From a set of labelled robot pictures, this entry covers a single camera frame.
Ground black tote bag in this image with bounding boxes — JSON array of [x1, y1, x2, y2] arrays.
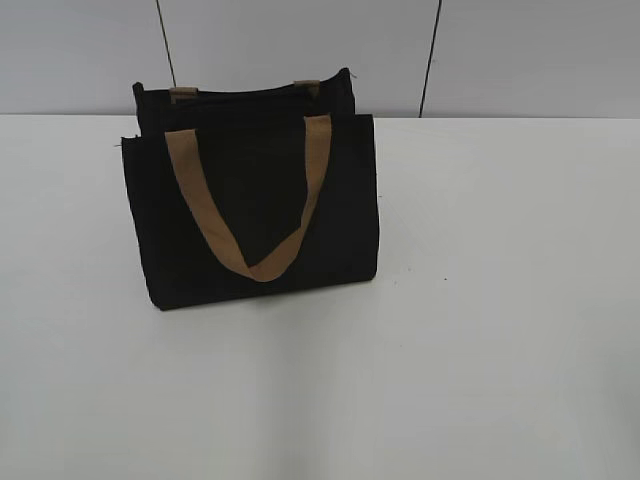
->
[[121, 68, 380, 311]]

